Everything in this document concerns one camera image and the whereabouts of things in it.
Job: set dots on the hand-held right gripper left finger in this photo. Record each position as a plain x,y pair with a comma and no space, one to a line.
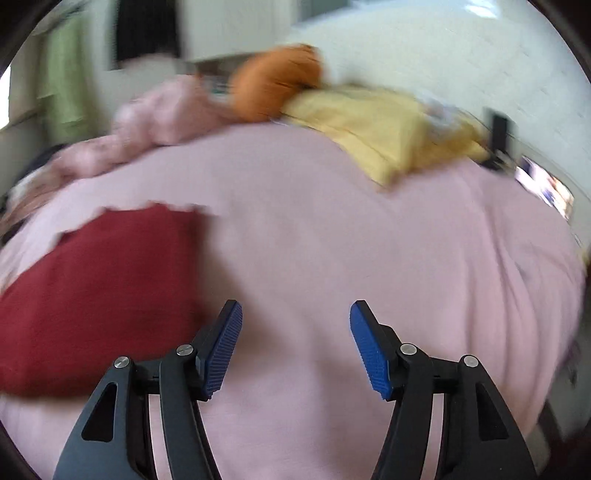
220,355

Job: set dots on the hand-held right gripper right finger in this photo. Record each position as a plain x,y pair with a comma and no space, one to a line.
371,355

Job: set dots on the red knit cardigan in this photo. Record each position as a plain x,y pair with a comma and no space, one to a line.
101,295

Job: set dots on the pink bed sheet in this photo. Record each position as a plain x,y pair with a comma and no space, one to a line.
323,221

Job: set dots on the yellow cloth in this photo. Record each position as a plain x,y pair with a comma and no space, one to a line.
378,129

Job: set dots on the pink duvet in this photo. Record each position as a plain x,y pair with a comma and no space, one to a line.
147,124

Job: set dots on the orange pillow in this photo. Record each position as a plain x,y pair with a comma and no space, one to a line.
272,83

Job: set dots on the green hanging garment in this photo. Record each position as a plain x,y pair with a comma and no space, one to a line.
64,78

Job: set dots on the white cabinet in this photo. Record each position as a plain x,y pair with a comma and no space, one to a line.
231,27

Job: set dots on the black hanging garment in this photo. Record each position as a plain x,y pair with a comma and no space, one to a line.
145,30

